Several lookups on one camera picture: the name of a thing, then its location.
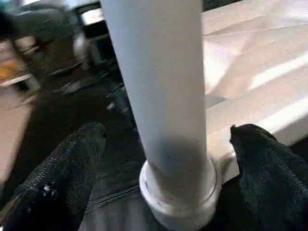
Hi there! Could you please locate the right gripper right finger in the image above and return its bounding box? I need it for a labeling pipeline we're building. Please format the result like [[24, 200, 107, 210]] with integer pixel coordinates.
[[230, 124, 308, 231]]

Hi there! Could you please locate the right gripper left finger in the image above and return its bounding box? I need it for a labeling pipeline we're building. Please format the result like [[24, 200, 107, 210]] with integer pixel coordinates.
[[0, 122, 107, 231]]

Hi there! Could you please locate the white plastic table top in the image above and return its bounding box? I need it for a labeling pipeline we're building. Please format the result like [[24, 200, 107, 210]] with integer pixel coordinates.
[[200, 0, 308, 184]]

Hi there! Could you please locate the white plastic table leg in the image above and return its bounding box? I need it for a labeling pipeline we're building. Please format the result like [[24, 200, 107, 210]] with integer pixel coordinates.
[[100, 0, 223, 231]]

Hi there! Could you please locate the black work mat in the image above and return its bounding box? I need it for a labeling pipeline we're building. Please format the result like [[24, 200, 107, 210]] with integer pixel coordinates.
[[0, 58, 308, 231]]

